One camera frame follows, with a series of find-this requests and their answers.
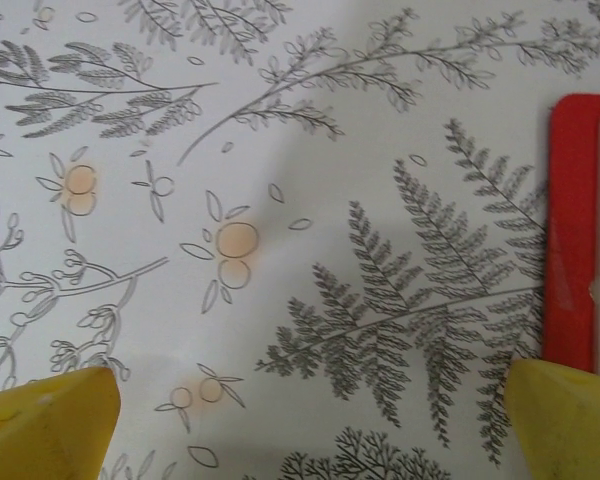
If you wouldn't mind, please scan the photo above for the floral tablecloth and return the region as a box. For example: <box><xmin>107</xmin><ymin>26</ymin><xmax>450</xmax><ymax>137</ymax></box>
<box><xmin>0</xmin><ymin>0</ymin><xmax>600</xmax><ymax>480</ymax></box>

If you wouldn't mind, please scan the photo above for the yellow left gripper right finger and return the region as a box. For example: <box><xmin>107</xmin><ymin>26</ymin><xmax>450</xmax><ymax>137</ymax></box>
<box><xmin>504</xmin><ymin>357</ymin><xmax>600</xmax><ymax>480</ymax></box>

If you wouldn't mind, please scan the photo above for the red card holder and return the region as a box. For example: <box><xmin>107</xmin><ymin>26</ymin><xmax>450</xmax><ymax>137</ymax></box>
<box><xmin>540</xmin><ymin>93</ymin><xmax>600</xmax><ymax>376</ymax></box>

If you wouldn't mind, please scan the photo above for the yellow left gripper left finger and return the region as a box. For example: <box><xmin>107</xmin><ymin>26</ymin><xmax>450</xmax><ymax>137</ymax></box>
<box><xmin>0</xmin><ymin>367</ymin><xmax>121</xmax><ymax>480</ymax></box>

